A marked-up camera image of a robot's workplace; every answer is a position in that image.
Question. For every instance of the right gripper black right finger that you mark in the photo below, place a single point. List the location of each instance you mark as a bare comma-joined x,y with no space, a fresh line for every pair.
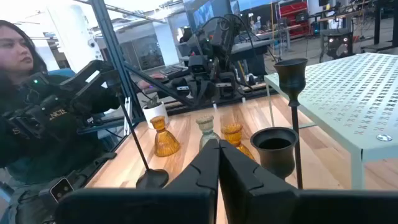
245,183

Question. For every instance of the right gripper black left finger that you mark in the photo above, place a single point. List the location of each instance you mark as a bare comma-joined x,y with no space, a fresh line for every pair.
199,177

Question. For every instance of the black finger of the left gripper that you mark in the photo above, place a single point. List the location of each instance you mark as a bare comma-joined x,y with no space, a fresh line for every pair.
199,91
209,91

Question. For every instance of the clear ribbed glass candle holder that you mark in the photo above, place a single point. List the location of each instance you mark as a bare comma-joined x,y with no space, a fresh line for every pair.
206,124

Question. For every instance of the short black candlestick holder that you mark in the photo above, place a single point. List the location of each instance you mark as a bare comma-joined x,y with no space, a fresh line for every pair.
275,161

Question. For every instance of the tall black candlestick holder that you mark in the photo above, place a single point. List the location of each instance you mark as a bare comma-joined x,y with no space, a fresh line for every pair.
152,180

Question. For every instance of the amber ribbed glass candle holder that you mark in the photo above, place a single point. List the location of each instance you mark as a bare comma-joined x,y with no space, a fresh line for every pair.
164,143
233,133

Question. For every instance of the medium black candlestick holder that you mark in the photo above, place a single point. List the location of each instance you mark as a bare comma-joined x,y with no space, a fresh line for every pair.
290,81

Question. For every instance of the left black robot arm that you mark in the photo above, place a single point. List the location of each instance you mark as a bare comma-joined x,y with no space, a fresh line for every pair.
224,34

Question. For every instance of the black computer keyboard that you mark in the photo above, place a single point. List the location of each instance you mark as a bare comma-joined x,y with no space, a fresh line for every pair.
173,71

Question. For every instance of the person's hand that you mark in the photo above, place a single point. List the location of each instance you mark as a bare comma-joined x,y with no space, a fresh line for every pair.
158,76

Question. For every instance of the white pot with green plant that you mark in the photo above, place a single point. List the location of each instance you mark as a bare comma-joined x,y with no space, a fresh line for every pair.
155,113

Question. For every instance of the computer monitor with blue screen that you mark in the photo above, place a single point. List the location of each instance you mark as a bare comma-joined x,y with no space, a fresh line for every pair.
203,14

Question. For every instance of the red storage rack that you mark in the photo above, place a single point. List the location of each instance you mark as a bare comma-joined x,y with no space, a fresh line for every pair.
293,17

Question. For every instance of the black machine with lights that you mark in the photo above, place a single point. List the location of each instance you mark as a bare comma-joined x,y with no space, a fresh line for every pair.
337,45

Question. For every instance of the pale green perforated metal shelf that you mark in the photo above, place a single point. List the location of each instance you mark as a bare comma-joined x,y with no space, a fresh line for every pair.
351,99

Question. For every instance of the person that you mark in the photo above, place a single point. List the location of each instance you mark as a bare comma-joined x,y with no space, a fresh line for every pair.
18,59

